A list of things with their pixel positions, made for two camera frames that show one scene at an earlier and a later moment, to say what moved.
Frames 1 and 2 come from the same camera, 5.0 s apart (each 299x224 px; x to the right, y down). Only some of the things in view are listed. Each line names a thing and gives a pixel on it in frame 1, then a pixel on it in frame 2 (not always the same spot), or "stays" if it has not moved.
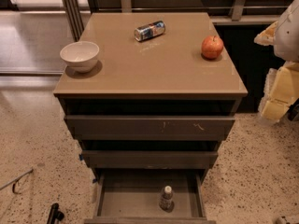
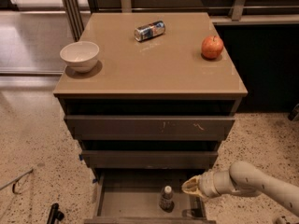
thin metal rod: x=14 y=181 stays
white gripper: x=289 y=35 to x=206 y=184
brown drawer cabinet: x=151 y=114 stays
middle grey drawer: x=149 y=159 stays
